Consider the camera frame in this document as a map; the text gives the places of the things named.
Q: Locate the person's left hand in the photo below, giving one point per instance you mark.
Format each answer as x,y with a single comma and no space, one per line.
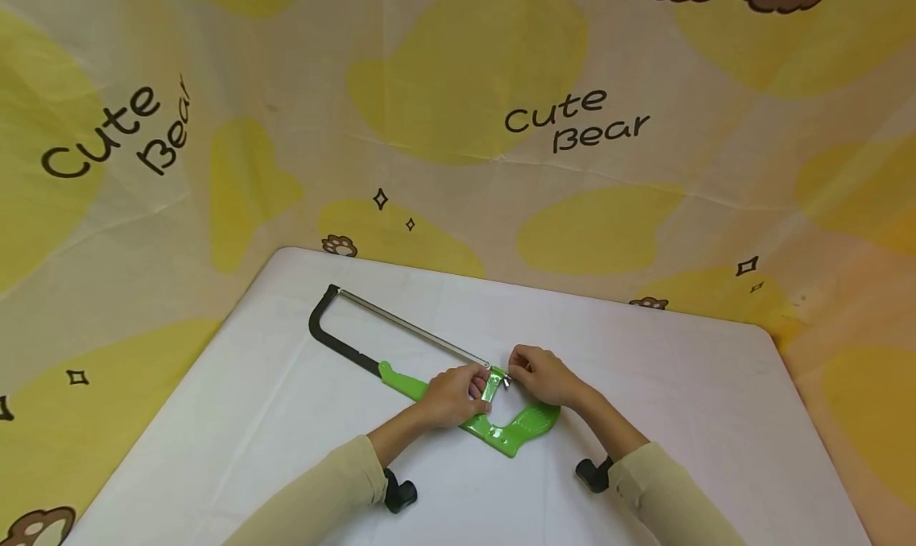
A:
447,398

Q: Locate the person's left fingers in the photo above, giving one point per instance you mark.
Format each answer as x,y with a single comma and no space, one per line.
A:
478,375

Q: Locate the person's right hand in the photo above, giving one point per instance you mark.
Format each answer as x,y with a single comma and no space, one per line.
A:
549,377

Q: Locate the person's left thumb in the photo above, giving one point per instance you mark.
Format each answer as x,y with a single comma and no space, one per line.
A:
481,407

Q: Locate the person's right fingers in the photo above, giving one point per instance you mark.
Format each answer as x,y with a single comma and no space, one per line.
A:
521,365

